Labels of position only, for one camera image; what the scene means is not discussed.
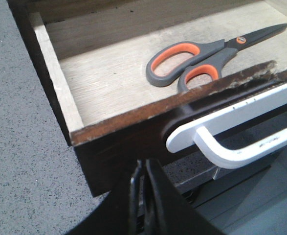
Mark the grey orange scissors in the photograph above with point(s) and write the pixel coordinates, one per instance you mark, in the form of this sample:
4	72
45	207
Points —
207	58

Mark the white drawer handle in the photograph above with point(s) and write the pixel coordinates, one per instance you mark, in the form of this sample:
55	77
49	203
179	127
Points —
238	149

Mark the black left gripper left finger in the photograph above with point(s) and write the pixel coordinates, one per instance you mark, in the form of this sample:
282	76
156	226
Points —
117	214

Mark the grey cabinet door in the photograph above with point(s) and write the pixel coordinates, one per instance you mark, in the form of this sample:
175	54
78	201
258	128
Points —
257	206

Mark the wooden drawer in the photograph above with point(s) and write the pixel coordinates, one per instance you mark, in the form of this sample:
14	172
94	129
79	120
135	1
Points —
90	57

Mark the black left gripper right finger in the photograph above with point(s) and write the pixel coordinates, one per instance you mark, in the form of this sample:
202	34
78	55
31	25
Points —
166	211

